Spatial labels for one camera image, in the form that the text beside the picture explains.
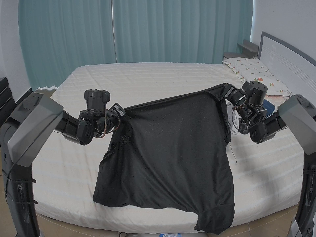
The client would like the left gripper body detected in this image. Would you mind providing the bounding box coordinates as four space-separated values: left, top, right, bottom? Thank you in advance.
104 108 124 133

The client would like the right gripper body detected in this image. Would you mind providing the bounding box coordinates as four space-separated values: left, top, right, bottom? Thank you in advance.
230 88 249 108

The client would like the black T-shirt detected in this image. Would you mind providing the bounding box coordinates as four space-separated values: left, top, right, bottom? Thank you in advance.
93 83 238 235

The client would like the pile of clothes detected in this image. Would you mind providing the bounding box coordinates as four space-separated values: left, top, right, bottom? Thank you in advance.
226 99 276 135

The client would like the bed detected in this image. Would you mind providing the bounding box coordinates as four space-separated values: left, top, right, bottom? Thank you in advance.
31 31 316 234

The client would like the white printed pillow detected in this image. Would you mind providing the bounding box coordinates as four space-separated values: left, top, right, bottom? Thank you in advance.
222 57 292 97

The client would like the grey bedside table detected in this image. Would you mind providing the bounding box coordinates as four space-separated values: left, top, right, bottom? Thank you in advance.
223 39 259 64

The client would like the blue-green curtain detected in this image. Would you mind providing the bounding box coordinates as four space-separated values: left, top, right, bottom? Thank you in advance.
112 0 255 64
18 0 117 91

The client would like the black chest of drawers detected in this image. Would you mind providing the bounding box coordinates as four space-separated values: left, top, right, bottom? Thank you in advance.
0 77 17 128

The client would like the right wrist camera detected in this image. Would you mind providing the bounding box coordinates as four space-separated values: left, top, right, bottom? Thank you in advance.
223 83 238 100

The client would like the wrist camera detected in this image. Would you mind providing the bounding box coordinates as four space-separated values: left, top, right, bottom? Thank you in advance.
223 83 238 100
114 103 126 119

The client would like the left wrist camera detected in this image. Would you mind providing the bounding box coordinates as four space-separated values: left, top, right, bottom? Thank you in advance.
114 103 126 119

